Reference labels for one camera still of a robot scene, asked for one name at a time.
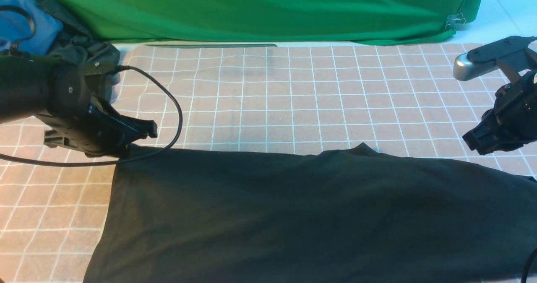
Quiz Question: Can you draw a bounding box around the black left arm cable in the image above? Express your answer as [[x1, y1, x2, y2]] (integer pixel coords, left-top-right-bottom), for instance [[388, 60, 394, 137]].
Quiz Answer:
[[0, 65, 184, 167]]

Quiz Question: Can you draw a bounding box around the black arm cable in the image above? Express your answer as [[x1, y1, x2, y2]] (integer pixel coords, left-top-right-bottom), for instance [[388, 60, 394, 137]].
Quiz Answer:
[[0, 65, 184, 167], [520, 249, 537, 283]]

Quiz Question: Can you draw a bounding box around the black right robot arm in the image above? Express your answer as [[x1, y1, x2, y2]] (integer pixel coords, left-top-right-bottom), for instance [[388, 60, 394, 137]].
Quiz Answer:
[[462, 70, 537, 156]]

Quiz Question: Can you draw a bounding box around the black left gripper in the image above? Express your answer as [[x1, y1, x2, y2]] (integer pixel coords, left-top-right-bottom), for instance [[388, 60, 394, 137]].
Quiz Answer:
[[36, 97, 158, 158]]

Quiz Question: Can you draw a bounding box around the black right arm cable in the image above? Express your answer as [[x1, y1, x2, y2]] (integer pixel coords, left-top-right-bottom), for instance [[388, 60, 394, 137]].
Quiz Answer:
[[520, 249, 537, 283]]

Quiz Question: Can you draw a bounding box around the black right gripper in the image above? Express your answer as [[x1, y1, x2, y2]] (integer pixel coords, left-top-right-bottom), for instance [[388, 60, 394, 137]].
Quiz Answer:
[[462, 84, 537, 155]]

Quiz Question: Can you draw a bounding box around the blue cloth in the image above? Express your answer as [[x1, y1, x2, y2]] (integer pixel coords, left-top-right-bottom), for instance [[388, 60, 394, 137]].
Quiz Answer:
[[0, 0, 63, 55]]

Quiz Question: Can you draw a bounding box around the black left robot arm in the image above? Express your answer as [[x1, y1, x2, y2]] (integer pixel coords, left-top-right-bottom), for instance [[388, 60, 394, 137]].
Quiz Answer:
[[0, 55, 158, 157]]

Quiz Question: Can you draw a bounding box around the dark gray long-sleeve top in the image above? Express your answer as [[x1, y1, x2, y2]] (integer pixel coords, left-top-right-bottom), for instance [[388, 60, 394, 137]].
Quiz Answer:
[[83, 143, 536, 283]]

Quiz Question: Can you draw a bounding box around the pink grid-pattern table mat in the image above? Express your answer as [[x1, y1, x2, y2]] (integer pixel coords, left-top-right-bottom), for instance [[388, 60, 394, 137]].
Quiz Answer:
[[0, 43, 536, 283]]

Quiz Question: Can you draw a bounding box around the green backdrop cloth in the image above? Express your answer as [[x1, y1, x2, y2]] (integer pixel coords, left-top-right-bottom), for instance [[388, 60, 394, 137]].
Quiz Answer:
[[55, 0, 481, 46]]

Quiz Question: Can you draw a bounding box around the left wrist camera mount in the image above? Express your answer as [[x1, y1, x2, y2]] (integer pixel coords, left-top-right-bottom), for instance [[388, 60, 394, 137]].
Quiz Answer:
[[81, 62, 120, 102]]

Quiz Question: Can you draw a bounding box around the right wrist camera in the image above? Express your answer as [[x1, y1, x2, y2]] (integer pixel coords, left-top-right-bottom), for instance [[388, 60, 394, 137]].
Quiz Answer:
[[453, 35, 536, 82]]

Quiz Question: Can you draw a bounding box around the metal binder clip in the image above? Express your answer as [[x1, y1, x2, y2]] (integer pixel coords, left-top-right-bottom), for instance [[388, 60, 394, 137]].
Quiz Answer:
[[445, 13, 466, 29]]

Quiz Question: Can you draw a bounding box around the dark gray crumpled cloth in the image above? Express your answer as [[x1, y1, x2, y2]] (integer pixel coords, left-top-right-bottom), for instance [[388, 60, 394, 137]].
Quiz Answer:
[[35, 0, 120, 65]]

